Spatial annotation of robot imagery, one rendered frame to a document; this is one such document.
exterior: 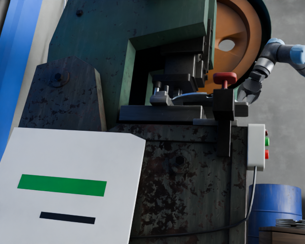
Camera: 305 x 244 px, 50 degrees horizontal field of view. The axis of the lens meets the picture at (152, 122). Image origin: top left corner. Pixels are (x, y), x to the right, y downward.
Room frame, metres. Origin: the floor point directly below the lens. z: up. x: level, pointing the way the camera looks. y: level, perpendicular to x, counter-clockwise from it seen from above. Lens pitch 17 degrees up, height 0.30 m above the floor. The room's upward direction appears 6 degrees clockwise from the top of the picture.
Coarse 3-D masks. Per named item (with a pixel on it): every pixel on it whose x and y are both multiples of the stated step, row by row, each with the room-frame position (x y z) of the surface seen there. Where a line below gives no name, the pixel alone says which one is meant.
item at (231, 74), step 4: (228, 72) 0.88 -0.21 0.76; (232, 72) 0.88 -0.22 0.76; (216, 76) 0.89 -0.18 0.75; (220, 76) 0.89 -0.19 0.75; (224, 76) 0.88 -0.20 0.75; (228, 76) 0.88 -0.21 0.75; (232, 76) 0.88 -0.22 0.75; (236, 76) 0.89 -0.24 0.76; (216, 80) 0.91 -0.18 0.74; (220, 80) 0.91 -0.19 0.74; (224, 80) 0.90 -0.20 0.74; (228, 80) 0.91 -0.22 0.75; (232, 80) 0.90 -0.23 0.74; (236, 80) 0.91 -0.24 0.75; (220, 84) 0.94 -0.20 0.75; (224, 84) 0.90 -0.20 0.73
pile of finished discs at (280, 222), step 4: (276, 220) 1.61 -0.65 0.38; (280, 220) 1.56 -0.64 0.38; (284, 220) 1.53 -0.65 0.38; (288, 220) 1.51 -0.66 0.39; (292, 220) 1.49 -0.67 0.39; (300, 220) 1.47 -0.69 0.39; (304, 220) 1.46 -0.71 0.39; (276, 224) 1.60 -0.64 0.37; (280, 224) 1.56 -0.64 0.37; (284, 224) 1.53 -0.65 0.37; (288, 224) 1.51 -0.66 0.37; (292, 224) 1.49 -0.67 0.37; (296, 224) 1.48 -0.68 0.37; (300, 224) 1.47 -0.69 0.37; (304, 224) 1.46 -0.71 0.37; (292, 228) 1.49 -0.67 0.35; (296, 228) 1.48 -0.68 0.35; (300, 228) 1.47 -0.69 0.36; (304, 228) 1.46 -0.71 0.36
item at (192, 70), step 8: (168, 56) 1.23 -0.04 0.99; (176, 56) 1.22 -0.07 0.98; (184, 56) 1.21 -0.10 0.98; (192, 56) 1.20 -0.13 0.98; (200, 56) 1.21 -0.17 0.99; (168, 64) 1.23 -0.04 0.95; (176, 64) 1.22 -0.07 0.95; (184, 64) 1.21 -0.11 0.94; (192, 64) 1.20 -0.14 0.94; (200, 64) 1.21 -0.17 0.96; (168, 72) 1.23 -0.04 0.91; (176, 72) 1.22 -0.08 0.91; (184, 72) 1.21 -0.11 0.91; (192, 72) 1.20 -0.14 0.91; (200, 72) 1.21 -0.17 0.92; (200, 80) 1.24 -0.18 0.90
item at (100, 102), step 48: (48, 96) 1.17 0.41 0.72; (96, 96) 1.11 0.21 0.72; (192, 144) 1.01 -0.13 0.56; (240, 144) 0.96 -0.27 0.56; (144, 192) 1.05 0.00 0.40; (192, 192) 1.00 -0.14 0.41; (240, 192) 0.96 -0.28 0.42; (144, 240) 1.04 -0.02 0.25; (192, 240) 1.00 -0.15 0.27; (240, 240) 0.95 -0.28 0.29
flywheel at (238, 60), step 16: (224, 0) 1.58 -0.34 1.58; (240, 0) 1.54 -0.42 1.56; (224, 16) 1.60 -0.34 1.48; (240, 16) 1.57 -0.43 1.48; (256, 16) 1.51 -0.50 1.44; (224, 32) 1.59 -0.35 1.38; (240, 32) 1.57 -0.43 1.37; (256, 32) 1.51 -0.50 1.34; (240, 48) 1.57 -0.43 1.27; (256, 48) 1.51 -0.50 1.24; (224, 64) 1.59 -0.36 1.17; (240, 64) 1.53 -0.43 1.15; (208, 80) 1.62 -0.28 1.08; (240, 80) 1.56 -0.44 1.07; (208, 96) 1.60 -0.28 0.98
